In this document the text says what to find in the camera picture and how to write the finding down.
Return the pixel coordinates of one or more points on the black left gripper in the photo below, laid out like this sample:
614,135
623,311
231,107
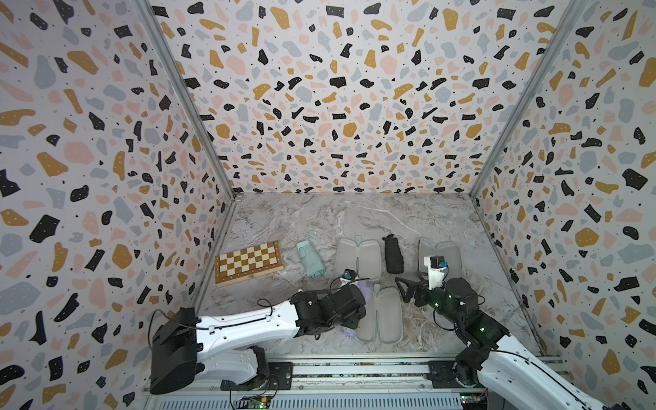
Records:
356,319

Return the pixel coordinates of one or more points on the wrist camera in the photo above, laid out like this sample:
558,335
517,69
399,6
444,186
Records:
349,276
437,271

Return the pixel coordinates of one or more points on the lilac zippered umbrella sleeve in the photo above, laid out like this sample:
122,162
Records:
383,319

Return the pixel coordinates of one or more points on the wooden chessboard box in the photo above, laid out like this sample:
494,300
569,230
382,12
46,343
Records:
255,261

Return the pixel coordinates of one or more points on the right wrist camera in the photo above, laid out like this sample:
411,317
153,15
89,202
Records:
437,271

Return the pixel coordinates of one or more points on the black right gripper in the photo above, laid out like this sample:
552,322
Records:
414,287

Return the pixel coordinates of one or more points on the black folded umbrella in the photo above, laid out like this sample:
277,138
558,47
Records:
394,260

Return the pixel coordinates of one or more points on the aluminium corner post right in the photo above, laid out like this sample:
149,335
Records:
569,19

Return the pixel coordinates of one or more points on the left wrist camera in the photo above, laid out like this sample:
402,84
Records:
349,276

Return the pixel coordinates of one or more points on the lilac umbrella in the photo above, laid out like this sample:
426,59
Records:
358,316

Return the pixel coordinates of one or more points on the aluminium corner post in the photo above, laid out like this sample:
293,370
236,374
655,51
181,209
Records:
569,19
160,46

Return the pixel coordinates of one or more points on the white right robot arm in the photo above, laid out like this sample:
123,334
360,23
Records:
493,357

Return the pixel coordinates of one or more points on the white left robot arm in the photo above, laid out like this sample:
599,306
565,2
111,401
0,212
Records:
187,345

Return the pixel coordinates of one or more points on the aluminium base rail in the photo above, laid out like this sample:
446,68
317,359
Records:
386,381

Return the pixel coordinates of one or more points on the mint green folded umbrella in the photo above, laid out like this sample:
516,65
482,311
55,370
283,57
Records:
311,261

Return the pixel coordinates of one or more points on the aluminium corner post left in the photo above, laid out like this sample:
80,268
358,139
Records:
160,46

